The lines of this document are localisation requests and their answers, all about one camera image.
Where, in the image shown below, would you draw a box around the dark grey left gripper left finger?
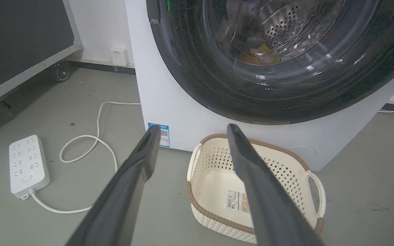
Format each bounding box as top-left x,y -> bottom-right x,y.
66,125 -> 161,246

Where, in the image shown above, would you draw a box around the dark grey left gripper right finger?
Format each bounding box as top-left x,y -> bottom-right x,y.
227,124 -> 325,246

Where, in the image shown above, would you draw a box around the round dark glass washer door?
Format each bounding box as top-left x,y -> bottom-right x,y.
146,0 -> 394,125

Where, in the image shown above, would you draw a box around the white washing machine body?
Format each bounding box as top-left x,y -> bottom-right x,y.
125,0 -> 394,172

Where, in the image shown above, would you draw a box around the barcode label sticker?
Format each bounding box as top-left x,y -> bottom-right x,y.
226,190 -> 251,213

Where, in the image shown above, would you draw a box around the cream perforated laundry basket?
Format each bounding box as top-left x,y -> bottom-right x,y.
186,134 -> 327,244

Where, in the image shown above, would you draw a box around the blue energy label sticker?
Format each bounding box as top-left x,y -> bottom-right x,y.
148,123 -> 170,148

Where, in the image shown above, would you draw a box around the white power strip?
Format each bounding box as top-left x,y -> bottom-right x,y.
9,135 -> 51,199

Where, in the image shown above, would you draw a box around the black caster wheel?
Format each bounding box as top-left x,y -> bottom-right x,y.
53,64 -> 70,82

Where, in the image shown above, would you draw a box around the colourful clothes in drum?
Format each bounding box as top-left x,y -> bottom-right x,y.
240,44 -> 281,65

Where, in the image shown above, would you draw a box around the white power strip cable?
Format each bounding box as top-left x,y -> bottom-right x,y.
29,101 -> 142,214

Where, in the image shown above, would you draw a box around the white wall socket box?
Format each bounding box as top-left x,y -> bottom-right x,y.
109,47 -> 129,67

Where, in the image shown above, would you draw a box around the black board with metal frame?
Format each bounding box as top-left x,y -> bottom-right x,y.
0,0 -> 82,112

